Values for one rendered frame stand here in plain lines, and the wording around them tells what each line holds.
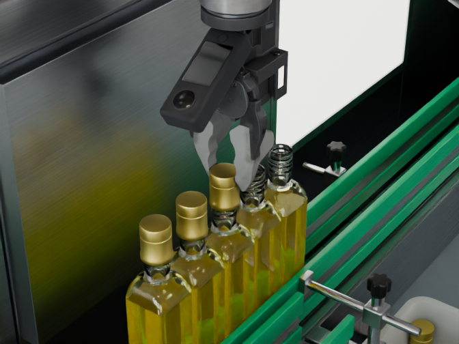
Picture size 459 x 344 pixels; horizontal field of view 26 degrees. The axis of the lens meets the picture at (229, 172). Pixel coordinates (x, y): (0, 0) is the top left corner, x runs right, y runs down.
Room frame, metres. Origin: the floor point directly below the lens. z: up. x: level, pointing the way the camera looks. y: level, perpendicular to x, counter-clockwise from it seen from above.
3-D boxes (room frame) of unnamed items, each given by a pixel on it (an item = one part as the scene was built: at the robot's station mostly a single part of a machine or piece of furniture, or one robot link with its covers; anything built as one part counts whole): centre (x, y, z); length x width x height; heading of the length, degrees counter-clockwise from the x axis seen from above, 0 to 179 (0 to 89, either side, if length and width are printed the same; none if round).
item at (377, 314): (0.96, -0.16, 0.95); 0.17 x 0.03 x 0.12; 54
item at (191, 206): (0.89, 0.04, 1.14); 0.04 x 0.04 x 0.04
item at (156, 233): (0.85, 0.08, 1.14); 0.04 x 0.04 x 0.04
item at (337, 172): (1.27, -0.14, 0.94); 0.07 x 0.04 x 0.13; 54
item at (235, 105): (0.96, -0.01, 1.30); 0.09 x 0.08 x 0.12; 145
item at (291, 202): (1.03, -0.06, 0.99); 0.06 x 0.06 x 0.21; 55
